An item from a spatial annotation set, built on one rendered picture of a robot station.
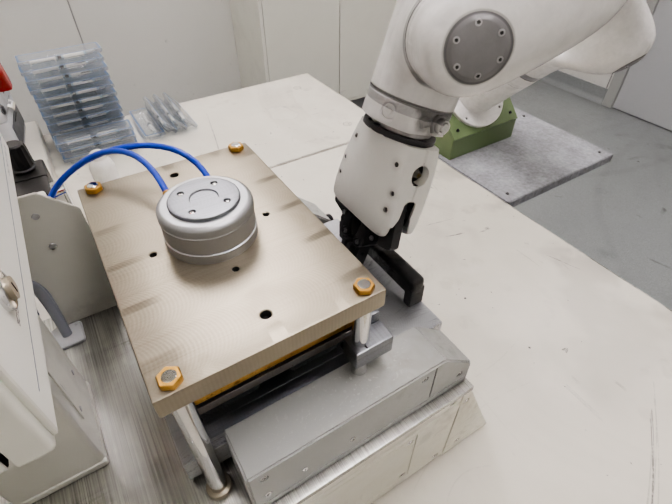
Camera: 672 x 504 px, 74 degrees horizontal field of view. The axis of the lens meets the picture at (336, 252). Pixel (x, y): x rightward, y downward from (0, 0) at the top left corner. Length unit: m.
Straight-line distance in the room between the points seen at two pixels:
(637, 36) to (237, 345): 0.88
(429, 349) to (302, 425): 0.14
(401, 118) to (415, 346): 0.22
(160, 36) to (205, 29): 0.26
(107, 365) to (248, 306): 0.27
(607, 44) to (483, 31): 0.68
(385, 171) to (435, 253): 0.50
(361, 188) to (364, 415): 0.22
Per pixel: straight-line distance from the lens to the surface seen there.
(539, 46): 0.36
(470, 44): 0.34
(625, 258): 2.36
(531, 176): 1.23
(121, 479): 0.50
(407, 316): 0.51
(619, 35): 1.01
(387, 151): 0.44
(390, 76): 0.42
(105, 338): 0.60
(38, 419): 0.25
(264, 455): 0.40
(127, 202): 0.47
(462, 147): 1.24
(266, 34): 2.69
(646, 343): 0.92
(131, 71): 2.96
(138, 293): 0.37
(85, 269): 0.59
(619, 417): 0.80
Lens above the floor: 1.36
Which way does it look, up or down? 43 degrees down
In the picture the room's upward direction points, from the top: straight up
